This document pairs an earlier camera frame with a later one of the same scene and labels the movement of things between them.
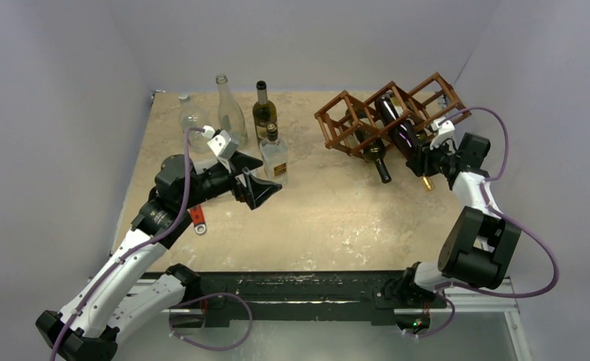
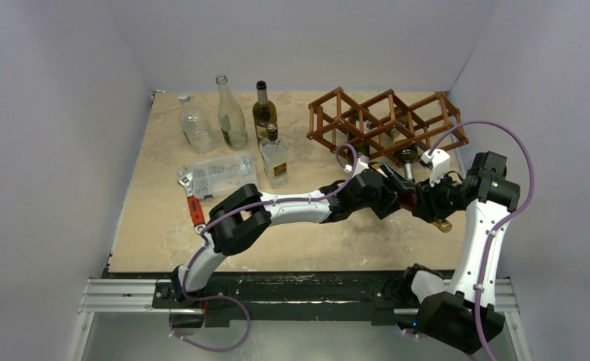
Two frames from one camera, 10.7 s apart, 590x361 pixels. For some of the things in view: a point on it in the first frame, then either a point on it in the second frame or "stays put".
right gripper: (425, 162) → (421, 202)
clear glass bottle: (195, 116) stays put
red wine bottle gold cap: (405, 133) → (408, 199)
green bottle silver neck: (421, 137) → (405, 150)
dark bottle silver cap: (263, 112) stays put
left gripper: (256, 189) → (389, 189)
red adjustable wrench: (199, 219) stays put
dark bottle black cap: (374, 153) → (355, 137)
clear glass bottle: (231, 118) stays put
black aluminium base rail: (241, 298) stays put
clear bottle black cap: (275, 156) stays put
